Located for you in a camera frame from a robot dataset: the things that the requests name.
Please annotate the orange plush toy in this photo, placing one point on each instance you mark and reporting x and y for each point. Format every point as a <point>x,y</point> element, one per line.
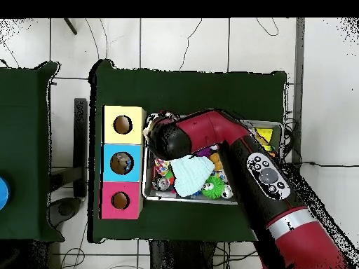
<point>216,162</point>

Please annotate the silver and black can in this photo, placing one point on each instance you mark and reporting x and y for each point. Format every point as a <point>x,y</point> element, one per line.
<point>163,183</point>

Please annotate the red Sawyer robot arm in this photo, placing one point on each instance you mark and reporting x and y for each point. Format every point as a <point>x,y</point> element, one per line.
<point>263,190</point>

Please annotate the purple fuzzy toy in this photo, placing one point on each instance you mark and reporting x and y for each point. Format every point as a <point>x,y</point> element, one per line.
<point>203,151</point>

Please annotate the clear mesh bin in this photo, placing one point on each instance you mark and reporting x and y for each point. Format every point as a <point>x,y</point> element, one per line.
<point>168,198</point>

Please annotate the mint green cloth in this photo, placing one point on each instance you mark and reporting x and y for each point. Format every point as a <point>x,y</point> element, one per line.
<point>190,175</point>

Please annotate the wooden box with three holes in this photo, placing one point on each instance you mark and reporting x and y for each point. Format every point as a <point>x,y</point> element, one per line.
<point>109,168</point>

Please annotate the dark green side table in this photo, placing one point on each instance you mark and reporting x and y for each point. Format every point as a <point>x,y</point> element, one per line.
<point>28,112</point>

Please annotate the green fuzzy toy with eyes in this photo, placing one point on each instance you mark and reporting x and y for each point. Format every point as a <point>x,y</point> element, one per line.
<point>213,189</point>

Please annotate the blue round plate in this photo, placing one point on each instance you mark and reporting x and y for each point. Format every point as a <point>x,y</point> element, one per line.
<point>3,193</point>

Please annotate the pale yellow cloth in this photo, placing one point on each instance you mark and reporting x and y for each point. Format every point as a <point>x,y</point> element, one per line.
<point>150,128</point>

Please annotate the multicoloured toy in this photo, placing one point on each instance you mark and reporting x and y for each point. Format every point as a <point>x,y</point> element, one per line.
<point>161,166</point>

